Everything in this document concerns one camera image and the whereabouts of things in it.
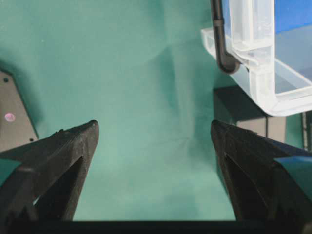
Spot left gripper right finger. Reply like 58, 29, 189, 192
211, 120, 312, 227

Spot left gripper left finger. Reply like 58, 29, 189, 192
0, 120, 99, 227

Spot black RealSense D415 box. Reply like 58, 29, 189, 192
301, 111, 312, 152

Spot clear plastic storage case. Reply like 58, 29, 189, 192
201, 0, 312, 117

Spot blue cloth in case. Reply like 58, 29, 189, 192
220, 0, 312, 34

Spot green table cloth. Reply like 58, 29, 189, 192
0, 0, 312, 222

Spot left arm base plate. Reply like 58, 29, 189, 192
0, 71, 38, 152

